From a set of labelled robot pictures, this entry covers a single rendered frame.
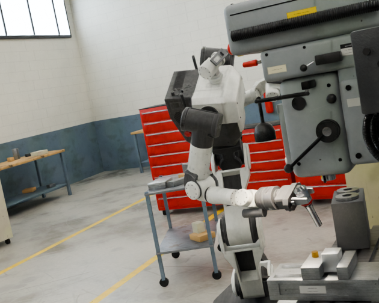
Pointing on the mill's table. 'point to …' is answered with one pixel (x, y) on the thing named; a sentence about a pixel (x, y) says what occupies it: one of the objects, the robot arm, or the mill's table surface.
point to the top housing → (231, 17)
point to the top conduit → (366, 6)
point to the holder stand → (351, 218)
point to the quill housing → (302, 114)
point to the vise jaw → (313, 268)
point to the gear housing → (338, 43)
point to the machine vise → (331, 282)
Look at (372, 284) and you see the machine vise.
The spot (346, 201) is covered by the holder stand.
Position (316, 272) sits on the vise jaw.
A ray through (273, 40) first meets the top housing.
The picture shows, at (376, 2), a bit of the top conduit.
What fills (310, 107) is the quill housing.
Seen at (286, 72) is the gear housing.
